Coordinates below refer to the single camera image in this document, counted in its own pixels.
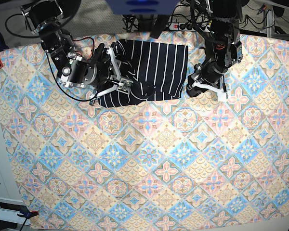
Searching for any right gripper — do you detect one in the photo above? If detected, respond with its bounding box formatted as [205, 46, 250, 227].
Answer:
[56, 44, 134, 106]

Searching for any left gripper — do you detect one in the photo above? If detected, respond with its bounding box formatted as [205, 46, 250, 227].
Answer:
[186, 61, 229, 103]

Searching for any navy white striped T-shirt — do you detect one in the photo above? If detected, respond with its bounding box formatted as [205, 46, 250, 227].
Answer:
[98, 39, 188, 108]

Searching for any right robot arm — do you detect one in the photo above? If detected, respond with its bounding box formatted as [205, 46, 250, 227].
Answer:
[21, 0, 133, 103]

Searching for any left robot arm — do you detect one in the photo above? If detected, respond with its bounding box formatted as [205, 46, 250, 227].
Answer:
[186, 0, 243, 102]

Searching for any patterned tablecloth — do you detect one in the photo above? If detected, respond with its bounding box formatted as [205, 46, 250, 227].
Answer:
[0, 36, 289, 231]

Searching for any black round stool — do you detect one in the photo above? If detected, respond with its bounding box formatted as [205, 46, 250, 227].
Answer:
[57, 0, 81, 19]

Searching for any blue clamp orange tip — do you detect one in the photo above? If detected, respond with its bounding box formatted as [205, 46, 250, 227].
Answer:
[17, 210, 39, 219]

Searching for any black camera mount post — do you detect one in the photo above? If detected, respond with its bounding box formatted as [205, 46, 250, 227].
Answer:
[150, 14, 170, 39]

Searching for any white power strip red switch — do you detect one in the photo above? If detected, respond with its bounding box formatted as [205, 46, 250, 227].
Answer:
[169, 22, 210, 32]

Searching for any white wall vent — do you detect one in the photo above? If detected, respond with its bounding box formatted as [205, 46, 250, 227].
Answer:
[0, 197, 27, 224]

